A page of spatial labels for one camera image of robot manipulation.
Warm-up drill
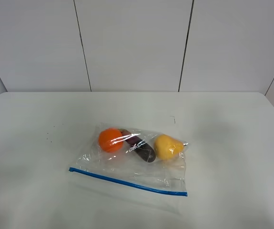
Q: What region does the clear zip bag blue seal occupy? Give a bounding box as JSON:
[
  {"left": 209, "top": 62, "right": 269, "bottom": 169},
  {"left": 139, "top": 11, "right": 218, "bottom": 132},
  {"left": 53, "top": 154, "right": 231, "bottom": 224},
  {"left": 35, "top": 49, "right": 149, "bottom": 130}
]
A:
[{"left": 69, "top": 124, "right": 189, "bottom": 197}]

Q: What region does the dark purple toy eggplant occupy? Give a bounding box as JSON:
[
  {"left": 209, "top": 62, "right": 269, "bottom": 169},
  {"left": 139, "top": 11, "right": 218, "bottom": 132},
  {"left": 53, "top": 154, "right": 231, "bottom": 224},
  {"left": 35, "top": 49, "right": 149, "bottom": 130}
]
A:
[{"left": 120, "top": 129, "right": 156, "bottom": 163}]

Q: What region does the orange toy fruit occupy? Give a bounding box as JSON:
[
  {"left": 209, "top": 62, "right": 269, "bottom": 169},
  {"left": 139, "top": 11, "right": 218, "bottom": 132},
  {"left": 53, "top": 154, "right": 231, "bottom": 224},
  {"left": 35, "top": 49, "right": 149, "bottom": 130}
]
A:
[{"left": 98, "top": 128, "right": 123, "bottom": 153}]

